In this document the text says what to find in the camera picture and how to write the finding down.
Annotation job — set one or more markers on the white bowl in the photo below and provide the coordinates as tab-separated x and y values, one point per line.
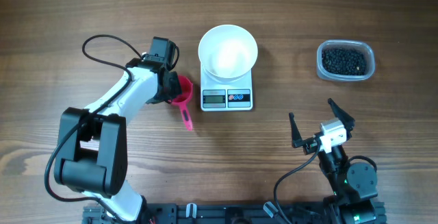
227	51

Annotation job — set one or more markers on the pink measuring scoop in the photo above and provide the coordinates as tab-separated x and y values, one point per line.
182	100

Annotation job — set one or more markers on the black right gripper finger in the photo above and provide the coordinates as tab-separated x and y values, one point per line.
347	120
297	140

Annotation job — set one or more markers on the clear plastic container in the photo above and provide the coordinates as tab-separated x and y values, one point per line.
347	44

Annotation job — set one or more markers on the white digital kitchen scale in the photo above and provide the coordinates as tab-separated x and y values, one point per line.
225	95

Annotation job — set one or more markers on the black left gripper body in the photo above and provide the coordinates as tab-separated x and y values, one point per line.
173	89

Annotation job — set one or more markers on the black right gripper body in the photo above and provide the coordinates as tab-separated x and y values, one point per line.
312	146

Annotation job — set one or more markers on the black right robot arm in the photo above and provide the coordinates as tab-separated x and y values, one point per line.
353	180

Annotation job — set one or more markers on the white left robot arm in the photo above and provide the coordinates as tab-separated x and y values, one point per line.
91	153

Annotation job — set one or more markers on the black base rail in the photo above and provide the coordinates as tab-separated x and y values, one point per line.
301	212

